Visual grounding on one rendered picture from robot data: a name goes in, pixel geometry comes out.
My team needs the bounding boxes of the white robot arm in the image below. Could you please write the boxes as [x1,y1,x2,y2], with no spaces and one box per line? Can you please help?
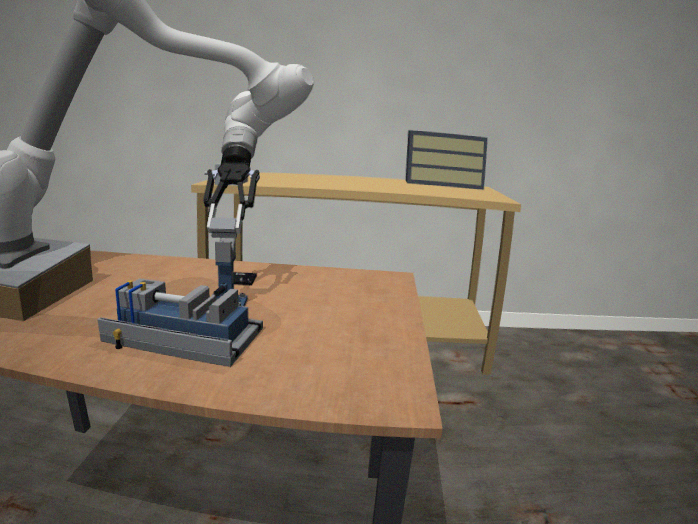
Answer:
[0,0,314,269]

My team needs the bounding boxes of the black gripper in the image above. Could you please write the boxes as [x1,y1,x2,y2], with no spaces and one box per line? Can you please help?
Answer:
[203,146,260,234]

